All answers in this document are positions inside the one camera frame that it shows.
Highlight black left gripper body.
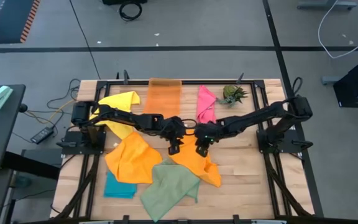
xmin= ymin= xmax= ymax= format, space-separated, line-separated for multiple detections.
xmin=162 ymin=115 xmax=188 ymax=142

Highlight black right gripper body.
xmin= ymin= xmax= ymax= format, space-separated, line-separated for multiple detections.
xmin=194 ymin=119 xmax=228 ymax=147

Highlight orange microfiber towel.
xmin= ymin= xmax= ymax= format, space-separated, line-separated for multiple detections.
xmin=104 ymin=130 xmax=163 ymax=185
xmin=168 ymin=129 xmax=223 ymax=188

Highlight pink microfiber towel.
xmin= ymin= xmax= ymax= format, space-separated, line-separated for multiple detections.
xmin=196 ymin=85 xmax=219 ymax=124

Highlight green microfiber towel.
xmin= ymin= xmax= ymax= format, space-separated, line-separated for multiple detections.
xmin=140 ymin=157 xmax=201 ymax=223

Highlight yellow microfiber towel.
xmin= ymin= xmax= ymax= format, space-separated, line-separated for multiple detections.
xmin=89 ymin=90 xmax=141 ymax=140

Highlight teal microfiber towel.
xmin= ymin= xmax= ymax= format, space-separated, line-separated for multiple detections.
xmin=103 ymin=170 xmax=138 ymax=200

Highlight orange translucent plastic bin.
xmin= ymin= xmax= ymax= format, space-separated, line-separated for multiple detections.
xmin=142 ymin=77 xmax=183 ymax=119

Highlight small potted succulent plant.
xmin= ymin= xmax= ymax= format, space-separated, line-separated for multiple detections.
xmin=216 ymin=84 xmax=250 ymax=108

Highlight black power adapter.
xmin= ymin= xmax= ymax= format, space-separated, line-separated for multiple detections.
xmin=29 ymin=126 xmax=55 ymax=145

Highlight gray desk foot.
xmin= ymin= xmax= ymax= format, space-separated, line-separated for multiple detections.
xmin=321 ymin=75 xmax=341 ymax=85
xmin=296 ymin=0 xmax=358 ymax=10

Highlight black equipment box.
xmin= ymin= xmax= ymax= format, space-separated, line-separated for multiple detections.
xmin=102 ymin=0 xmax=148 ymax=6

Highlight black mat with orange stripes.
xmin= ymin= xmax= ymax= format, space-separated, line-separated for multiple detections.
xmin=0 ymin=0 xmax=42 ymax=44

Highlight black left camera cable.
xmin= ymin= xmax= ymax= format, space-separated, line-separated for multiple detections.
xmin=181 ymin=119 xmax=198 ymax=129

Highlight black aluminium table frame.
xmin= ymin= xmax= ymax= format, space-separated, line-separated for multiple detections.
xmin=54 ymin=70 xmax=315 ymax=224

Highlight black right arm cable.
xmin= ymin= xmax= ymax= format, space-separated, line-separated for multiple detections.
xmin=291 ymin=77 xmax=304 ymax=94

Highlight yellow power cable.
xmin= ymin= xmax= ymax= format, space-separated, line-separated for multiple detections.
xmin=26 ymin=99 xmax=76 ymax=124

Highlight coiled black cable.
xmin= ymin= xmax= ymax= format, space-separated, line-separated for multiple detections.
xmin=118 ymin=1 xmax=143 ymax=22

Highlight white cable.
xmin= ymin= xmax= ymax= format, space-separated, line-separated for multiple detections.
xmin=318 ymin=0 xmax=358 ymax=59

